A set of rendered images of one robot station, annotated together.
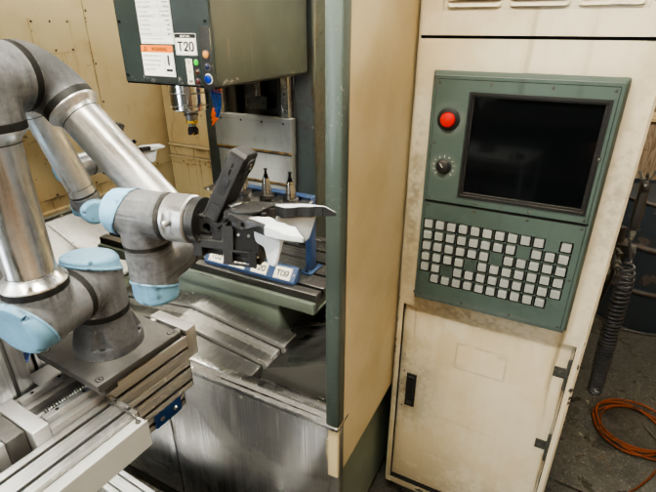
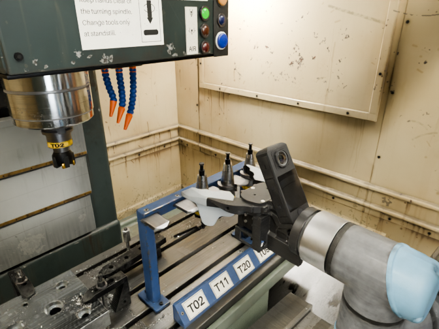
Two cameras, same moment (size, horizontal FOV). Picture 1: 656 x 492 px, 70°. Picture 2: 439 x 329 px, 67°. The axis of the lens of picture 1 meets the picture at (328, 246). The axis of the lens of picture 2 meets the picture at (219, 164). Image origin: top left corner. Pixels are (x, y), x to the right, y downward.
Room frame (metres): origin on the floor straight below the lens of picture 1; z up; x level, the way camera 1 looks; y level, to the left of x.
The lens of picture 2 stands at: (1.52, 1.14, 1.71)
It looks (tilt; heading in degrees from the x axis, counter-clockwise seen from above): 24 degrees down; 286
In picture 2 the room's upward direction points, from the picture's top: straight up
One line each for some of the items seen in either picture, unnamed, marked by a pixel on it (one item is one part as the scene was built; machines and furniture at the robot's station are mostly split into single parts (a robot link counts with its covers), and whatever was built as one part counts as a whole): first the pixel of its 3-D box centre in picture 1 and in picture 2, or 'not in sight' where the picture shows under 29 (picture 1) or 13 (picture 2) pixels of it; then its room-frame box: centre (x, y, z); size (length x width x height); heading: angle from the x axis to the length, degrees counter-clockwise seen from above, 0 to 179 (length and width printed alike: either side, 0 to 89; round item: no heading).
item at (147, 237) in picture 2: not in sight; (149, 262); (1.93, 0.46, 1.05); 0.10 x 0.05 x 0.30; 153
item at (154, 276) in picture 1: (158, 265); not in sight; (0.70, 0.29, 1.46); 0.11 x 0.08 x 0.11; 163
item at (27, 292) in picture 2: not in sight; (23, 288); (2.28, 0.60, 0.97); 0.13 x 0.03 x 0.15; 153
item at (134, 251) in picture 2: not in sight; (134, 260); (2.06, 0.35, 0.93); 0.26 x 0.05 x 0.06; 68
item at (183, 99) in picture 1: (188, 94); (49, 91); (2.05, 0.59, 1.57); 0.16 x 0.16 x 0.12
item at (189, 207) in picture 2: not in sight; (188, 206); (1.83, 0.39, 1.21); 0.07 x 0.05 x 0.01; 153
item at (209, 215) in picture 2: not in sight; (207, 209); (1.67, 0.71, 1.43); 0.09 x 0.03 x 0.06; 6
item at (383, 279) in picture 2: (74, 168); (382, 271); (1.42, 0.79, 1.43); 0.11 x 0.08 x 0.09; 150
